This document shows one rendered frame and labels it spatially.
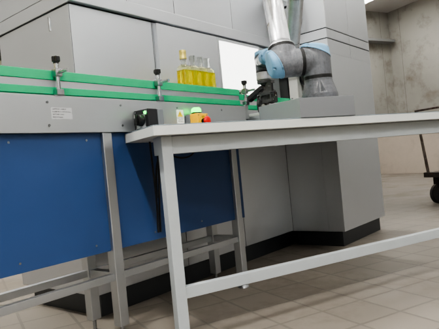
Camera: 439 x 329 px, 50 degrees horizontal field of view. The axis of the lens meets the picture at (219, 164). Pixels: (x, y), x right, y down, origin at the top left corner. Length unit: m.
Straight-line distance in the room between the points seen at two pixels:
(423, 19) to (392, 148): 3.76
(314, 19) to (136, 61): 1.35
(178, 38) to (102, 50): 0.48
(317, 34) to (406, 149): 8.03
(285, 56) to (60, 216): 1.06
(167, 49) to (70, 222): 1.12
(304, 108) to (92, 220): 0.89
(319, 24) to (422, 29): 10.35
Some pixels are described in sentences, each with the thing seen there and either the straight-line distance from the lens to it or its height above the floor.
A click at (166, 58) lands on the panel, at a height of 1.15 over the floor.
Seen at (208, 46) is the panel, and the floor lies 1.25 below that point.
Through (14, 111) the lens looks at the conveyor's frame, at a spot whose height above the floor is 0.82.
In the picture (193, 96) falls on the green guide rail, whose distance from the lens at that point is 2.14.
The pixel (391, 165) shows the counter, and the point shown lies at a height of 0.19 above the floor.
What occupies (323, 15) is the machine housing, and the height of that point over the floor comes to 1.47.
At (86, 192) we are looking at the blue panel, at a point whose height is 0.55.
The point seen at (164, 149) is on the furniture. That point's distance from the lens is 1.60.
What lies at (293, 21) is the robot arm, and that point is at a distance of 2.33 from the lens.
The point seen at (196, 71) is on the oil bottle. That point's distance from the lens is 2.34.
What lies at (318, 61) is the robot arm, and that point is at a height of 0.98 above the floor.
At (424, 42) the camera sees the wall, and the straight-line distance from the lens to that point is 13.41.
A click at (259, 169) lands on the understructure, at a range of 2.99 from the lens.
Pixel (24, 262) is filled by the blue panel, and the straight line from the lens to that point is 1.60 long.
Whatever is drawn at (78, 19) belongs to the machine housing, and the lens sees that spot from 2.18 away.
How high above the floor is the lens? 0.61
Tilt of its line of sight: level
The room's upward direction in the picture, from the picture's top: 5 degrees counter-clockwise
